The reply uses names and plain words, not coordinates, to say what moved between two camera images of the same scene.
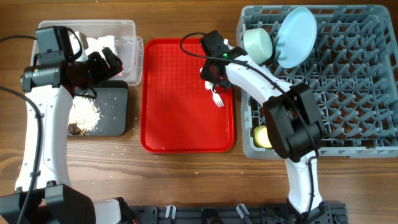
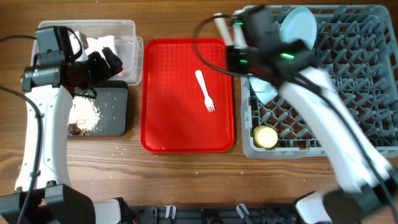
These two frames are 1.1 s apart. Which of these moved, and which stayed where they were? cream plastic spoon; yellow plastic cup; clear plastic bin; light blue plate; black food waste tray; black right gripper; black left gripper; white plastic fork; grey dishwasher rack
Moved: black right gripper; cream plastic spoon; white plastic fork
Stayed: clear plastic bin; light blue plate; black food waste tray; yellow plastic cup; grey dishwasher rack; black left gripper
